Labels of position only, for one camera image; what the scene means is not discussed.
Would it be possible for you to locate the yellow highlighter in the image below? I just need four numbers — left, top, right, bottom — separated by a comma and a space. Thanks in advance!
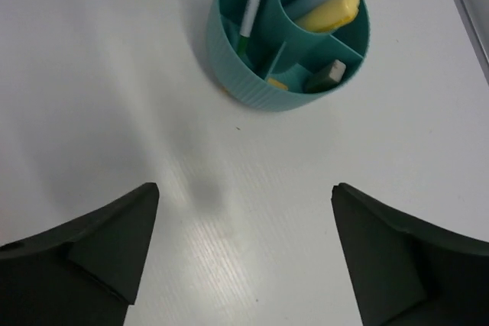
295, 0, 360, 33

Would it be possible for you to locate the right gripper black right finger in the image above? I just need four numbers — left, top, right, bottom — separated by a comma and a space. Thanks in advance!
332, 183, 488, 325

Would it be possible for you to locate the small beige eraser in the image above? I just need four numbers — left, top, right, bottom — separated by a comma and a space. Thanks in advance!
267, 78, 288, 90

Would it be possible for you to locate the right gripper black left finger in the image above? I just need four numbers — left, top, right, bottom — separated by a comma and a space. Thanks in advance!
1, 182, 159, 325

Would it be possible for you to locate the teal round divided organizer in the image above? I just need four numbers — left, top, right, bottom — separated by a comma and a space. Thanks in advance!
206, 0, 371, 111

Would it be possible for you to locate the green pen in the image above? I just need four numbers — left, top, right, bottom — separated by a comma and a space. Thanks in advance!
237, 0, 261, 57

